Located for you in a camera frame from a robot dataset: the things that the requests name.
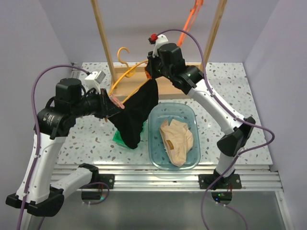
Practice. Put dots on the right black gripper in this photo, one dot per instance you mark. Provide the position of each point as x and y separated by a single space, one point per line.
150 66

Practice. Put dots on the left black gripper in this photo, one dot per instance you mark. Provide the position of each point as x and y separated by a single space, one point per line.
107 107

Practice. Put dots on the black underwear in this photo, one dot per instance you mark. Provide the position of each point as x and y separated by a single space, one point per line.
130 121

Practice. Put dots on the yellow plastic hanger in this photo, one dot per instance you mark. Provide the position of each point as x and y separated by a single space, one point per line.
128 73

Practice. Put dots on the orange plastic hanger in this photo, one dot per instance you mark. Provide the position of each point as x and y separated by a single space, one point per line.
190 20

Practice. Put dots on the beige underwear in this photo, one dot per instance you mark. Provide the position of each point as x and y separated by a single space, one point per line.
177 139

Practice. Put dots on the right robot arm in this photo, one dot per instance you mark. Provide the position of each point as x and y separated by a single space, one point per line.
166 60

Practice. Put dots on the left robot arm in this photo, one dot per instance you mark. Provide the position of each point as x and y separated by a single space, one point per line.
37 194

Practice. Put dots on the wooden hanger rack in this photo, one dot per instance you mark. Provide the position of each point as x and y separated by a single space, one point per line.
210 41

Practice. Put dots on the green plastic bin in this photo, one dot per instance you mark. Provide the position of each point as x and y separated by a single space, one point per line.
118 139

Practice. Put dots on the clear blue plastic container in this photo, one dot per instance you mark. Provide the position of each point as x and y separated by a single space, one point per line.
157 153

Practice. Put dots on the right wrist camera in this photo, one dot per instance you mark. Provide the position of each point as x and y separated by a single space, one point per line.
157 41

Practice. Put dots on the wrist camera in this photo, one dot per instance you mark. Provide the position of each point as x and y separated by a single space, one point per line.
157 41
94 79

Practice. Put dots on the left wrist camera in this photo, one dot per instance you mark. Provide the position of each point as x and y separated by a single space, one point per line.
94 79

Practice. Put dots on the aluminium rail frame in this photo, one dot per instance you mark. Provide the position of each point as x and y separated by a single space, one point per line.
90 141

